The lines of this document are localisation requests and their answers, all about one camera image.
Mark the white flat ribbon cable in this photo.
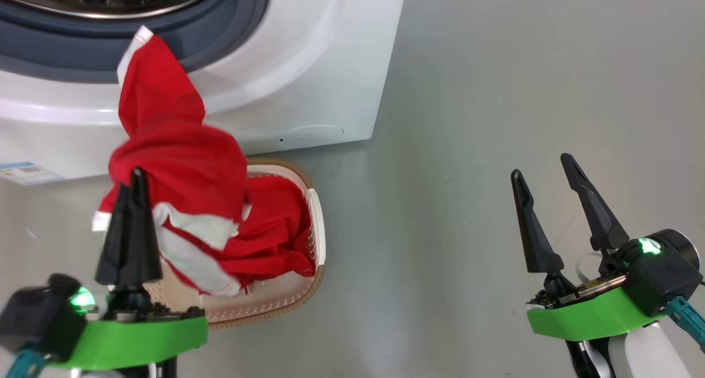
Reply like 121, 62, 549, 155
576, 251, 604, 284

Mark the left gripper teal cable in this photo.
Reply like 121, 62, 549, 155
4, 349, 47, 378

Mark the cream perforated laundry basket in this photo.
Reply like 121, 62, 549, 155
149, 158, 327, 330

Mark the right gripper teal cable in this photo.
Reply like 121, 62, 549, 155
664, 296, 705, 352

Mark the round white filter cover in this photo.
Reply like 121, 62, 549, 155
275, 125, 345, 147

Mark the gripper teal cable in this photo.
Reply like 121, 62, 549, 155
664, 296, 705, 352
4, 349, 47, 378

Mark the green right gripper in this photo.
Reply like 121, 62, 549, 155
510, 153, 668, 343

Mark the blue energy label sticker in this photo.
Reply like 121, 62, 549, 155
0, 161, 65, 186

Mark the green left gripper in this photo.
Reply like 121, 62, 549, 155
52, 168, 209, 370

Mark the red and white garment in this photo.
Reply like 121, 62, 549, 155
91, 25, 317, 297

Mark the white washing machine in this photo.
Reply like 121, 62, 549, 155
0, 0, 409, 181

